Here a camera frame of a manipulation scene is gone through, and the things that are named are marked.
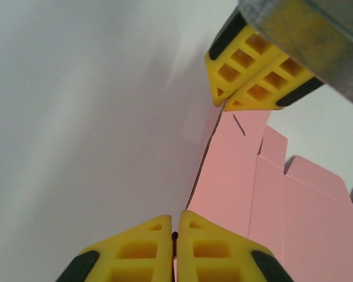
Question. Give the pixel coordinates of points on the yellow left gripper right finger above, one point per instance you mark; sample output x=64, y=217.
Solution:
x=211, y=249

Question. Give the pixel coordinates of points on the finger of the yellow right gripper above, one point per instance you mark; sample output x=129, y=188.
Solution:
x=238, y=58
x=270, y=88

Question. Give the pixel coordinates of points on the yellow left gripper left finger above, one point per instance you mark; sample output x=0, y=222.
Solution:
x=135, y=252

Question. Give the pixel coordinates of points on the pink paper box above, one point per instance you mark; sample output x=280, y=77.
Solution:
x=229, y=176

